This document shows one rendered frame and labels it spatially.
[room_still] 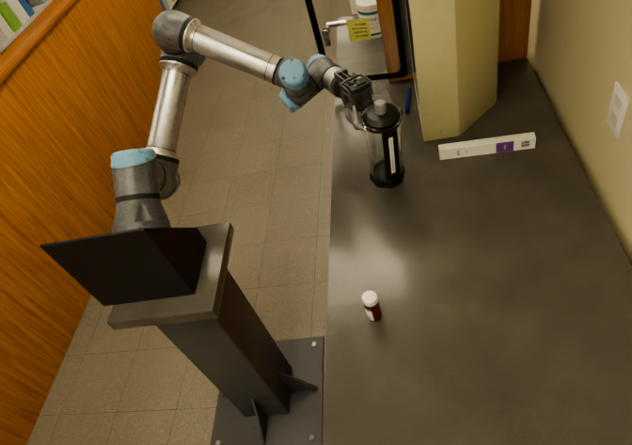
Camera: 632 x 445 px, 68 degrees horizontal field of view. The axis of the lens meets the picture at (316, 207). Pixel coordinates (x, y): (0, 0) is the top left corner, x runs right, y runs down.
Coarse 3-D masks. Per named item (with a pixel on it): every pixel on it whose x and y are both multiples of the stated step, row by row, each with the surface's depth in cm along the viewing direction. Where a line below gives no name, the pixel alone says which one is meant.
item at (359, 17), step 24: (312, 0) 154; (336, 0) 152; (360, 0) 151; (384, 0) 149; (336, 24) 159; (360, 24) 157; (384, 24) 155; (336, 48) 165; (360, 48) 163; (384, 48) 162; (384, 72) 169
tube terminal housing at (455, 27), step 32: (416, 0) 118; (448, 0) 117; (480, 0) 124; (416, 32) 124; (448, 32) 123; (480, 32) 131; (416, 64) 130; (448, 64) 130; (480, 64) 138; (448, 96) 137; (480, 96) 146; (448, 128) 146
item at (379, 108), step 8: (376, 104) 117; (384, 104) 117; (368, 112) 120; (376, 112) 119; (384, 112) 118; (392, 112) 119; (368, 120) 119; (376, 120) 118; (384, 120) 117; (392, 120) 118
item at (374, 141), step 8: (392, 104) 123; (400, 112) 120; (400, 120) 118; (368, 128) 119; (376, 128) 118; (384, 128) 117; (400, 128) 122; (368, 136) 123; (376, 136) 121; (400, 136) 124; (368, 144) 126; (376, 144) 123; (400, 144) 125; (376, 152) 125; (400, 152) 127; (376, 160) 128; (384, 160) 126; (400, 160) 129; (376, 168) 130; (384, 168) 129; (400, 168) 131; (376, 176) 133; (384, 176) 131
